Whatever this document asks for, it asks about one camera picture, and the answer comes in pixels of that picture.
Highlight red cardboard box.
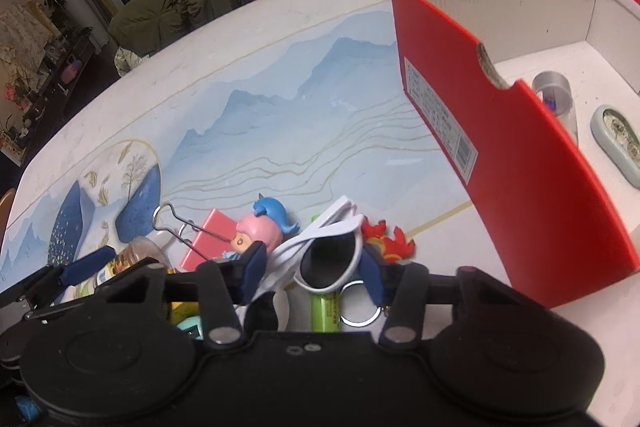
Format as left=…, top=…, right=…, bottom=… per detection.
left=390, top=0, right=640, bottom=310

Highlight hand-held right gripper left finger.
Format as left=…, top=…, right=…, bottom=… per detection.
left=95, top=241, right=267, bottom=350

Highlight clear jar with yellow-green label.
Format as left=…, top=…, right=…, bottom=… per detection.
left=75, top=234, right=173, bottom=303

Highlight small teal object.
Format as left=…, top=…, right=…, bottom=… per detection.
left=175, top=314, right=206, bottom=340

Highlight olive green jacket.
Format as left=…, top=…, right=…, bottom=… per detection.
left=107, top=0, right=242, bottom=58

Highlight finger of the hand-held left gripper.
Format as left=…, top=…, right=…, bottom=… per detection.
left=0, top=246, right=117, bottom=304
left=0, top=292, right=88, bottom=323

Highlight light green marker pen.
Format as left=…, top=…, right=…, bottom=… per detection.
left=309, top=214, right=342, bottom=334

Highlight metal key ring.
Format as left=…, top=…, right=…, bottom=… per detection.
left=339, top=279, right=382, bottom=329

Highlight red flame keychain figure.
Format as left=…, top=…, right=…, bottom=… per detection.
left=361, top=219, right=416, bottom=264

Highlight pink binder clip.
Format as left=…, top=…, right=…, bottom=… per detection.
left=152, top=202, right=242, bottom=273

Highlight pale green oval case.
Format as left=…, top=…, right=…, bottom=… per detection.
left=590, top=104, right=640, bottom=190

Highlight clear jar with silver lid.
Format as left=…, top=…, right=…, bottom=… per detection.
left=531, top=71, right=580, bottom=145

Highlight dark cabinet with plants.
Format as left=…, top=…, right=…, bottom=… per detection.
left=0, top=32, right=97, bottom=168

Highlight white sunglasses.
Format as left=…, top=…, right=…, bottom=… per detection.
left=247, top=196, right=367, bottom=308

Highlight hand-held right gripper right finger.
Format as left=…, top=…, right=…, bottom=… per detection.
left=359, top=244, right=526, bottom=353

